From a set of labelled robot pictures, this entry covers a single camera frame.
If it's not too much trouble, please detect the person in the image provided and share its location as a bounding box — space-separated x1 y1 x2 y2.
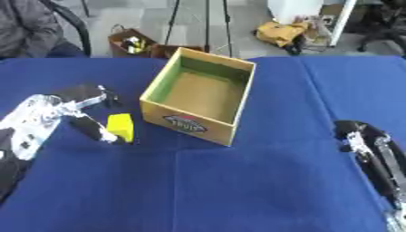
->
0 0 86 60

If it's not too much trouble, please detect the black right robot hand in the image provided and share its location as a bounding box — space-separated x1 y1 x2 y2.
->
331 120 406 207

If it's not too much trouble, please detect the tan cardboard box green inside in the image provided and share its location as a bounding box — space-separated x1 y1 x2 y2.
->
138 46 259 147

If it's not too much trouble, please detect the black tripod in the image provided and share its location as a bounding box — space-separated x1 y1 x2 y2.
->
163 0 235 58

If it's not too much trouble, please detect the brown paper bag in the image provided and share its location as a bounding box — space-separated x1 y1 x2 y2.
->
106 24 207 60

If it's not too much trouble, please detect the white cabinet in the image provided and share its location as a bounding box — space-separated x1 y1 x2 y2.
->
265 0 359 48

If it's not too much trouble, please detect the yellow block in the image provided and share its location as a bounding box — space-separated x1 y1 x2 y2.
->
104 112 137 143

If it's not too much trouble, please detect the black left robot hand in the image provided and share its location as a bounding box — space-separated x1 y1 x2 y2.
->
51 83 129 145

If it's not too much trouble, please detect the black office chair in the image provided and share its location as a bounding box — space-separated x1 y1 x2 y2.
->
355 0 406 57

